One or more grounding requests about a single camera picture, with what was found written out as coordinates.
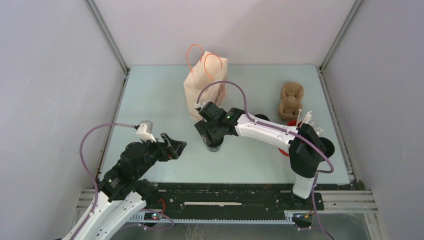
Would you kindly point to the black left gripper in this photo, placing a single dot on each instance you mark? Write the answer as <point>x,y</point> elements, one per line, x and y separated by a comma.
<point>171,149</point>

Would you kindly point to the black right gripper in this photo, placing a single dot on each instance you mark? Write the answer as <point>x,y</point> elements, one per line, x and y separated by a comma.
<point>202,127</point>

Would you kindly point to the black coffee cup lid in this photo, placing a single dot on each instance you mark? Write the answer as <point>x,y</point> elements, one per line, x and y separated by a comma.
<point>215,144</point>

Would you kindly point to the brown pulp cup carrier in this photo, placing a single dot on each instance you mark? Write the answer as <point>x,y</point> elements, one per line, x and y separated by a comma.
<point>290,105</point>

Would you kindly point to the dark takeout coffee cup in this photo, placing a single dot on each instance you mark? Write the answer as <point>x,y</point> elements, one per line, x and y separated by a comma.
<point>214,148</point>

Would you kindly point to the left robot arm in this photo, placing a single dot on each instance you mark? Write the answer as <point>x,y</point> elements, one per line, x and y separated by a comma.
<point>122,192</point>

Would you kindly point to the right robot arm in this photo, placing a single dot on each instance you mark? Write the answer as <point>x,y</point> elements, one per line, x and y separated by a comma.
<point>305,148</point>

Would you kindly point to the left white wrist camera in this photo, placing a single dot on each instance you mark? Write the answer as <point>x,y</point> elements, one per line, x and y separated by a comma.
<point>144,131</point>

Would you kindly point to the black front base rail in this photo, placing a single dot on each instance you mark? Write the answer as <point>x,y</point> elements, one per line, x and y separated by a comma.
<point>228,201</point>

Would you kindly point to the paper bag orange handles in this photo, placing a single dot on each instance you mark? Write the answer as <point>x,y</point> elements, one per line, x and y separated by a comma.
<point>209,69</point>

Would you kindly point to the aluminium frame rail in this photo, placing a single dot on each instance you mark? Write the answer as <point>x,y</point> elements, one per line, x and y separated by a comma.
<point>107,35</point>

